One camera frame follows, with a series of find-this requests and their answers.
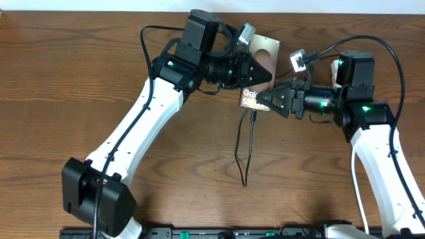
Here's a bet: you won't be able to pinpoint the white power strip cord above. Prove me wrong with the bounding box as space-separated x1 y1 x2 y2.
350 149 370 235

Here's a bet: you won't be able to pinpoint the white power strip socket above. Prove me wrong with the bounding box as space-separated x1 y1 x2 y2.
331 60 341 88

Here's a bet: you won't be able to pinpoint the black mounting rail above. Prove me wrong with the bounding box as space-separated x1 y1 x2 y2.
59 226 384 239

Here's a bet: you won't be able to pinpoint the black charger cable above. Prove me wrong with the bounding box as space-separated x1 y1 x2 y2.
234 53 341 188

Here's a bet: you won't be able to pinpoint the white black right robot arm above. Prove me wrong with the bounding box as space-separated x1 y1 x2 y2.
256 51 424 238

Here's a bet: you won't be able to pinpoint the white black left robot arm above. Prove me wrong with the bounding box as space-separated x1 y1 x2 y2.
61 9 272 238

